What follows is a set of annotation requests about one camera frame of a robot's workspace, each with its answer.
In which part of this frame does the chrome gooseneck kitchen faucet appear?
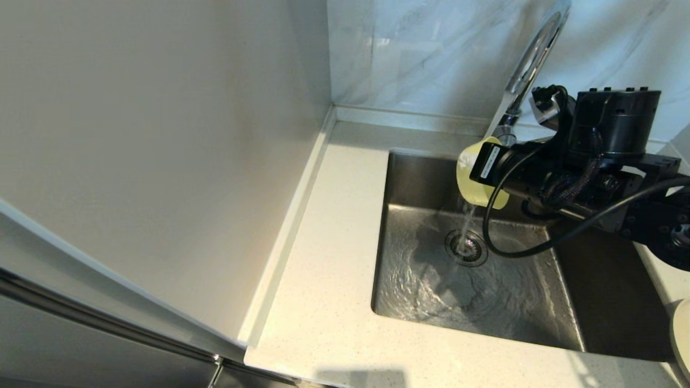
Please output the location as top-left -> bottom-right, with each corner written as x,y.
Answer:
487,0 -> 572,147

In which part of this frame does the stainless steel sink basin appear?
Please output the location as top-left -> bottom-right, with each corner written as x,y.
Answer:
371,151 -> 677,363

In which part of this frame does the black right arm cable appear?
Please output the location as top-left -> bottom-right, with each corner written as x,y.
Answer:
482,144 -> 690,259

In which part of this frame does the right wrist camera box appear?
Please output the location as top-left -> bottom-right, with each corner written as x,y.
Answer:
530,85 -> 570,127

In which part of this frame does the grey steel appliance front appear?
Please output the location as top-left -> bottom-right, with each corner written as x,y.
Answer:
0,259 -> 302,388

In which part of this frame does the small yellow bowl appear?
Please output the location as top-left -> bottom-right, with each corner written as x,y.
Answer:
456,136 -> 510,210

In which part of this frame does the white round plate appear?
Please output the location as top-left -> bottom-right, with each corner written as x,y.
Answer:
670,298 -> 690,381

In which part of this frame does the round metal drain strainer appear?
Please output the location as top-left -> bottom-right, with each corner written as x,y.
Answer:
444,230 -> 489,268

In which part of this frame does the white tall cabinet side panel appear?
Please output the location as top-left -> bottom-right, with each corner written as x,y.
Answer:
0,0 -> 332,348

